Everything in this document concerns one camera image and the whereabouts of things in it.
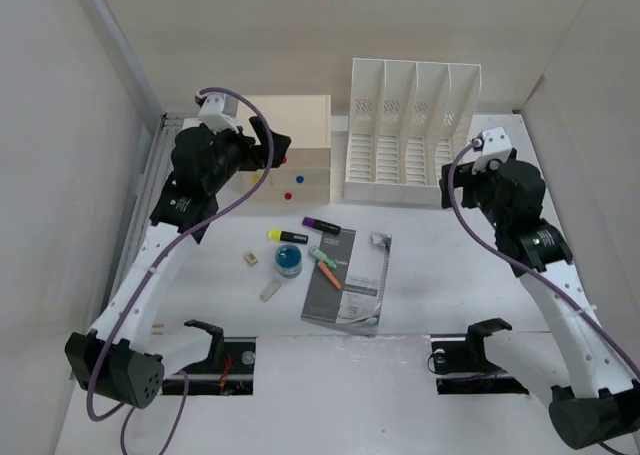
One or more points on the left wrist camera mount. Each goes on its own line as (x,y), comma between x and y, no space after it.
(217,110)

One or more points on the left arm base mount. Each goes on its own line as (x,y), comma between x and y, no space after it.
(227,369)

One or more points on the green correction tape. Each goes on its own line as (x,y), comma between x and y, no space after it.
(320,256)

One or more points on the blue round jar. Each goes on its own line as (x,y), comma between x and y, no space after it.
(288,261)

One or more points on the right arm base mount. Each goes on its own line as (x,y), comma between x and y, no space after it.
(460,365)

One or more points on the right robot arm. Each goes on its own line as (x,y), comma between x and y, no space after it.
(592,393)

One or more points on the white rectangular eraser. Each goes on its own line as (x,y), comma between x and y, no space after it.
(270,290)

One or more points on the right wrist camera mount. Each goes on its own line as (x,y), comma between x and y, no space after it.
(493,147)

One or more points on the white file organizer rack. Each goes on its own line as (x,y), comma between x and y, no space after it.
(407,120)

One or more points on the purple highlighter marker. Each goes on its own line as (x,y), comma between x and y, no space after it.
(321,225)

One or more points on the aluminium rail frame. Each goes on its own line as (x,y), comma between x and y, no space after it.
(150,172)

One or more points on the grey setup guide booklet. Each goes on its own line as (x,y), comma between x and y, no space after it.
(362,265)

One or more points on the cream drawer cabinet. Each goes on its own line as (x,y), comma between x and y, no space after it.
(304,177)

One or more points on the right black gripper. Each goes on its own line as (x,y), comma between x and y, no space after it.
(468,180)

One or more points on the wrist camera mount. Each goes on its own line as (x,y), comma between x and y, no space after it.
(217,110)
(493,147)

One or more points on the yellow highlighter marker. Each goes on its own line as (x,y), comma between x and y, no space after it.
(287,237)

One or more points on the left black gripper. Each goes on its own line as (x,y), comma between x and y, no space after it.
(254,154)

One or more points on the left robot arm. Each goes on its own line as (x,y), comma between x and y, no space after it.
(117,358)

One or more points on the orange correction tape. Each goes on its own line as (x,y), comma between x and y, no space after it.
(326,270)

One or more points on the small yellow eraser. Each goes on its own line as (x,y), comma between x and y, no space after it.
(250,258)

